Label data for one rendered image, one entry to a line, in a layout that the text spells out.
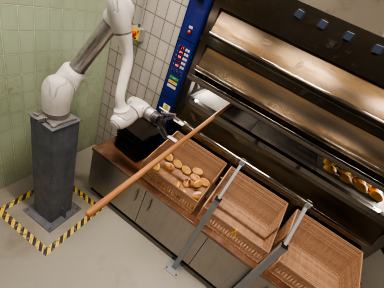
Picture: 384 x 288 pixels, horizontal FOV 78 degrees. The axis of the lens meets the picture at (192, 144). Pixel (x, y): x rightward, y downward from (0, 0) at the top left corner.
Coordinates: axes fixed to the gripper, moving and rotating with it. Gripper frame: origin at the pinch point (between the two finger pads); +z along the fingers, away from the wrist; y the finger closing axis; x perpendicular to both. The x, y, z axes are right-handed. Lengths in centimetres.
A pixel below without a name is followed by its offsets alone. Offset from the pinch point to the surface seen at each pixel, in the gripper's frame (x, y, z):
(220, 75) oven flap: -53, -29, -5
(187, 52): -52, -32, -37
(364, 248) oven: -55, 33, 155
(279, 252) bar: 5, 30, 92
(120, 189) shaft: 61, 0, 8
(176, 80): -52, -7, -38
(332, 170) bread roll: -71, -1, 104
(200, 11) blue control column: -52, -62, -38
